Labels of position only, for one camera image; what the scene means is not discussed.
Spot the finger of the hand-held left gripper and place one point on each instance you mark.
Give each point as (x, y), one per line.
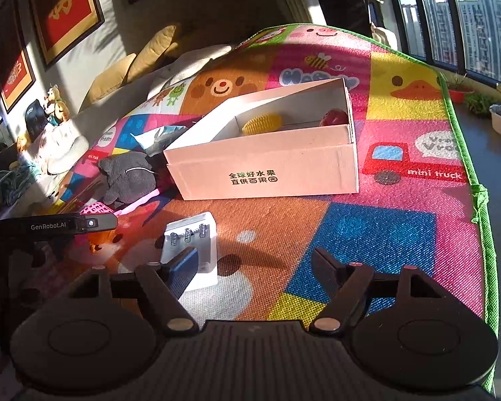
(98, 222)

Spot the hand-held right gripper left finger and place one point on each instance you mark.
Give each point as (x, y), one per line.
(184, 265)

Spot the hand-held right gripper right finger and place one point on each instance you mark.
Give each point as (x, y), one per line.
(323, 264)

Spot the white battery holder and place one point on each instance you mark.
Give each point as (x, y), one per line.
(200, 238)

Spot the white and blue snack packet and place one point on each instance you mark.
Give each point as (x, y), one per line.
(156, 138)

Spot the pink plastic basket toy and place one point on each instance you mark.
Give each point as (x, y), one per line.
(95, 209)

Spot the orange toy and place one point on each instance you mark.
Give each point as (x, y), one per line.
(97, 243)

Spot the blue cloth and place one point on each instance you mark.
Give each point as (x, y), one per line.
(12, 181)

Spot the dark grey plush toy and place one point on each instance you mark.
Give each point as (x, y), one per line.
(127, 177)

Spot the white cushion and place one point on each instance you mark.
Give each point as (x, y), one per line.
(60, 150)

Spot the colourful cartoon play mat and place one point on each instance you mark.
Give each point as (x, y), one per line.
(401, 234)

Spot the black cap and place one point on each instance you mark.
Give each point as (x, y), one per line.
(35, 117)

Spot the brown stuffed toy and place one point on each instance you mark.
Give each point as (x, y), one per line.
(57, 106)

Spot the yellow pillow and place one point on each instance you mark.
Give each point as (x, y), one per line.
(152, 52)
(108, 81)

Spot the red toy apple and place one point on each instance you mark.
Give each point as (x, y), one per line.
(334, 117)

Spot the yellow toy corn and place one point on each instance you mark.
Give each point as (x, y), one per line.
(262, 127)

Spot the red framed picture with circle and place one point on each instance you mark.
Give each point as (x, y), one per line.
(12, 56)

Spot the white blanket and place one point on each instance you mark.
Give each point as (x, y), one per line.
(188, 64)

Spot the red and gold framed picture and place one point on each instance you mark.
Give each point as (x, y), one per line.
(64, 8)

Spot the small plant in red pot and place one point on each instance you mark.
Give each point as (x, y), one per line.
(459, 90)

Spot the low green plant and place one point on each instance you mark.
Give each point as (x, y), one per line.
(479, 103)

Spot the black window frame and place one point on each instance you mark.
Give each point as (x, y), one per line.
(459, 25)

